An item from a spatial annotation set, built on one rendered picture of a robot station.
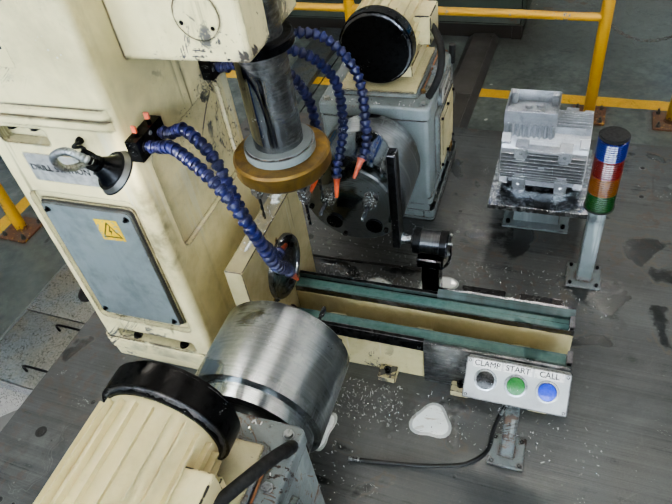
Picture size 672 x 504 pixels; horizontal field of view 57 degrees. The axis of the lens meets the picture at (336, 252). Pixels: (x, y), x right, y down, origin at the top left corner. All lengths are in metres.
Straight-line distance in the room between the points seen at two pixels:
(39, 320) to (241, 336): 1.42
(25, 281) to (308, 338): 2.37
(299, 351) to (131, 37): 0.56
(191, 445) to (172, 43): 0.57
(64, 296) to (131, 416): 1.68
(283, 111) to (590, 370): 0.86
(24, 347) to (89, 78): 1.48
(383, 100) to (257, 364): 0.80
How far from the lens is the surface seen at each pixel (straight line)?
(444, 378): 1.40
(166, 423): 0.80
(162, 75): 1.15
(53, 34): 1.01
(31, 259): 3.42
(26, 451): 1.59
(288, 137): 1.10
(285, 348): 1.06
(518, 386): 1.10
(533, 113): 1.56
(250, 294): 1.26
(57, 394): 1.65
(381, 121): 1.51
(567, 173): 1.59
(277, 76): 1.04
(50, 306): 2.45
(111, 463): 0.79
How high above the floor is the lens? 1.98
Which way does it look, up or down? 44 degrees down
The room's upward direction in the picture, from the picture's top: 10 degrees counter-clockwise
